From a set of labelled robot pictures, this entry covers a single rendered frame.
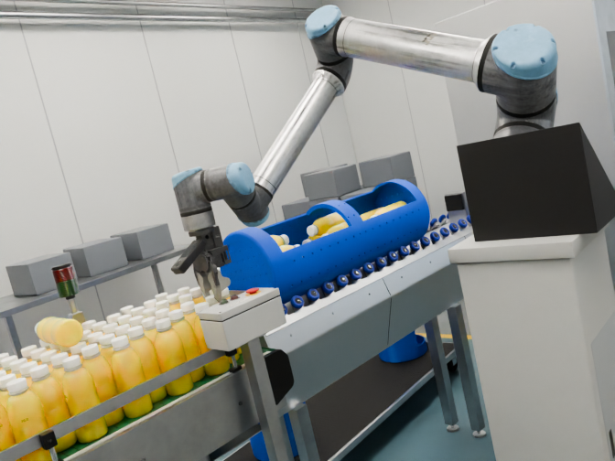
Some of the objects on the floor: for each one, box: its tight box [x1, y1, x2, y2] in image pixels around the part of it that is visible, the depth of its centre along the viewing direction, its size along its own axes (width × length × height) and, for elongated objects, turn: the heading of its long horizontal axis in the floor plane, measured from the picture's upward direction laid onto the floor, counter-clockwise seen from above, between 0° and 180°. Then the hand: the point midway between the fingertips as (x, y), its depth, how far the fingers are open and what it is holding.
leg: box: [424, 316, 459, 433], centre depth 276 cm, size 6×6×63 cm
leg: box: [447, 304, 486, 438], centre depth 266 cm, size 6×6×63 cm
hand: (211, 298), depth 168 cm, fingers closed on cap, 4 cm apart
